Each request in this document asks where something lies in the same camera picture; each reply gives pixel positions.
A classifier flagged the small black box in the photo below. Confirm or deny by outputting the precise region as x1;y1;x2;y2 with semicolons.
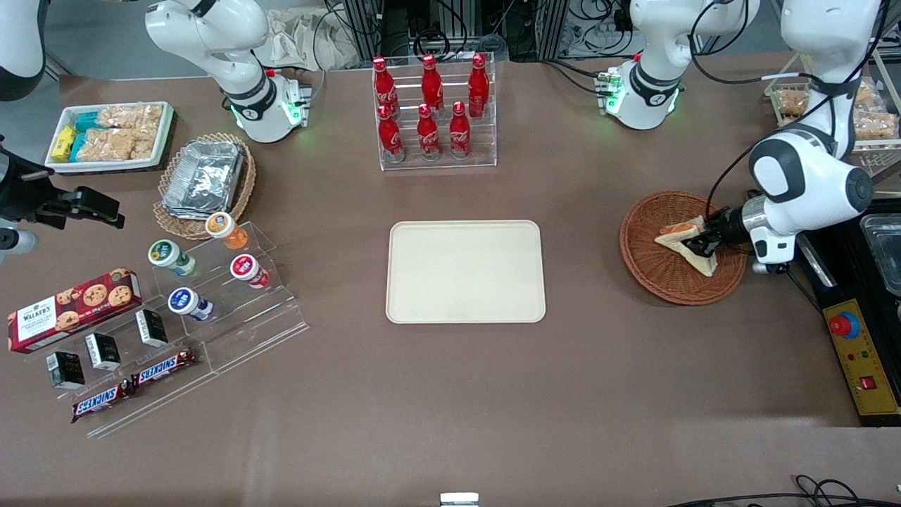
84;332;122;372
135;309;170;349
46;351;87;391

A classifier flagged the blue lid yogurt cup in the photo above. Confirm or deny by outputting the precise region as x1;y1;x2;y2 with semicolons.
168;287;215;323

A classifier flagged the black countertop appliance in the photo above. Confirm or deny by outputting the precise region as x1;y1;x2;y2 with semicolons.
795;197;901;314

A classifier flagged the clear glass container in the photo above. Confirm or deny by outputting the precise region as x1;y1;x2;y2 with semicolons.
859;213;901;296

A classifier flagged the red lid yogurt cup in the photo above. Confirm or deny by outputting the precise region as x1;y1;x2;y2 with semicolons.
230;254;272;290

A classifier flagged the crumpled beige paper bag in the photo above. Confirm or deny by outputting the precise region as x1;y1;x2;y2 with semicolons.
252;7;361;72

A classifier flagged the black floor cable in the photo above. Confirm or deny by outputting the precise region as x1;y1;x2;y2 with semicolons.
667;475;901;507

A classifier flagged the Snickers chocolate bar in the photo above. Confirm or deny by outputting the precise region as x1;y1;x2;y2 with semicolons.
70;380;135;425
130;347;199;390

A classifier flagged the white rectangular snack tray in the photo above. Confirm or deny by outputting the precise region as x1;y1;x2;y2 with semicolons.
44;101;177;175

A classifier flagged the yellow emergency stop control box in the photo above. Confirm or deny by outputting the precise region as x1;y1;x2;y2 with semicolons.
821;299;901;428

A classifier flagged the green lid yogurt cup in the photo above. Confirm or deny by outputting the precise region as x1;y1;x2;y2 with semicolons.
148;240;198;277

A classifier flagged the red Walkers cookie box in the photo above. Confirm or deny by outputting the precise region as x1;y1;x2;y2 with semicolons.
7;268;144;354

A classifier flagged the orange lid yogurt cup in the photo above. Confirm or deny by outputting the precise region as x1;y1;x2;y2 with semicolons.
206;212;250;251

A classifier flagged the aluminium frame equipment rack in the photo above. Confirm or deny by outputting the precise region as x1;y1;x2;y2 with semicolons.
341;0;634;64

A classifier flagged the brown wicker basket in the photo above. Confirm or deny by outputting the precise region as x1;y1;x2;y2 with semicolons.
619;191;748;306

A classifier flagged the clear bag of rice crackers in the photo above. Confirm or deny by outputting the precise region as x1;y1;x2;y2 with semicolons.
96;104;165;132
77;127;160;162

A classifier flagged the beige plastic tray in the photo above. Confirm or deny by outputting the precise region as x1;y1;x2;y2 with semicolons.
386;220;547;325

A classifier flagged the clear bag of fried snacks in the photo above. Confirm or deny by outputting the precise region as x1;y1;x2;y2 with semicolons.
852;110;899;142
774;87;812;118
853;76;882;108

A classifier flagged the yellow snack packet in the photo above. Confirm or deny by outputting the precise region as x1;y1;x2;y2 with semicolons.
51;125;77;163

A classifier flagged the light woven wicker basket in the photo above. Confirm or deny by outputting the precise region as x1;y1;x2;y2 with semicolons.
153;132;257;241

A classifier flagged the stack of aluminium foil trays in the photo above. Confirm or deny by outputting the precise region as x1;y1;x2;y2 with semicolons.
162;140;246;220

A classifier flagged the clear acrylic bottle rack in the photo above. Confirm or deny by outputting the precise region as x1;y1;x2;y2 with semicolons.
372;52;498;172

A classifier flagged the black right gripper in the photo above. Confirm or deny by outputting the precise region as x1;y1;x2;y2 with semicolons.
0;137;127;230

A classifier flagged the clear acrylic step riser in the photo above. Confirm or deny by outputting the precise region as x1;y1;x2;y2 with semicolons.
21;303;220;439
150;221;311;375

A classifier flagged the black power cable with plug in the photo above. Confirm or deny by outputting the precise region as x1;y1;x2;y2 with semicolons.
769;262;823;312

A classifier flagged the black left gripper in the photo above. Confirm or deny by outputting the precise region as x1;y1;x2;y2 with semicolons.
681;204;749;258

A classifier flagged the white wire shelf rack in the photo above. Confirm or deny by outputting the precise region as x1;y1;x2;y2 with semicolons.
764;49;901;178

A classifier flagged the red cola bottle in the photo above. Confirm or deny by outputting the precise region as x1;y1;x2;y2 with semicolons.
416;104;442;162
372;56;399;115
448;101;472;161
420;54;445;113
377;104;406;163
467;53;491;118

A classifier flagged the triangular sandwich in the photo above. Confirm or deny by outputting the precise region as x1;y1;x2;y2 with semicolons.
654;215;719;277

